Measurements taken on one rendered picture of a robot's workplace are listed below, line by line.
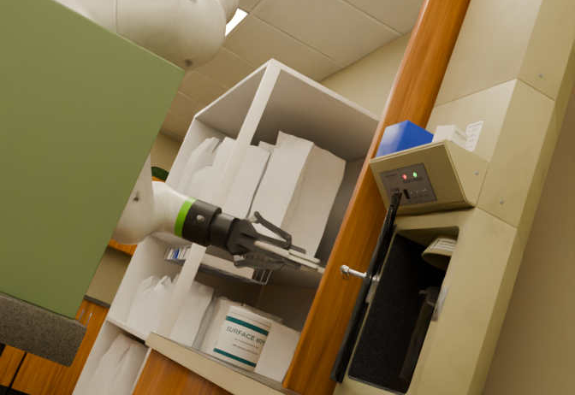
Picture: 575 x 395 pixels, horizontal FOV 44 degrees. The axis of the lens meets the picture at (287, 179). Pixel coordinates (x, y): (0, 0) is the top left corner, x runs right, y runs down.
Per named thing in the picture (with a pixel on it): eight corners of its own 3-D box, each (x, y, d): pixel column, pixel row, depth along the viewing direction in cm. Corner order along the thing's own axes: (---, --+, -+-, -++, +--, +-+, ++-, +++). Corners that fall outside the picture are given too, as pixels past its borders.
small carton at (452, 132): (442, 161, 156) (451, 136, 158) (460, 161, 152) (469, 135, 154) (429, 150, 154) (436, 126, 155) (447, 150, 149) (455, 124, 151)
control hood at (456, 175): (394, 215, 174) (407, 179, 177) (476, 206, 144) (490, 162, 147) (355, 196, 171) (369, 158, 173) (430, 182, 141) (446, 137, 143)
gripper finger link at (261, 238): (242, 237, 155) (244, 231, 156) (291, 252, 154) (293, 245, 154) (240, 233, 152) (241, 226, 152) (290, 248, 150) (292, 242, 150)
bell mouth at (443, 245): (466, 282, 169) (473, 260, 170) (517, 284, 153) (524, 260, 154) (406, 253, 164) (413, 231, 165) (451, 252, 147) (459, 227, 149)
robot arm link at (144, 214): (162, 63, 145) (111, 63, 147) (138, 61, 133) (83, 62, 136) (168, 238, 150) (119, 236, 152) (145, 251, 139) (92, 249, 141)
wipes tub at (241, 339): (245, 368, 210) (263, 320, 213) (259, 375, 198) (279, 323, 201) (204, 353, 206) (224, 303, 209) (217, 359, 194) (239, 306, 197)
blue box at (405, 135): (406, 177, 175) (418, 144, 178) (429, 172, 166) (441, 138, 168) (373, 159, 172) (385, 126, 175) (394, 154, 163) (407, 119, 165)
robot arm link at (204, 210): (204, 206, 162) (187, 244, 160) (193, 191, 151) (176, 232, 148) (228, 215, 161) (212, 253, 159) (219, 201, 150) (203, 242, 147)
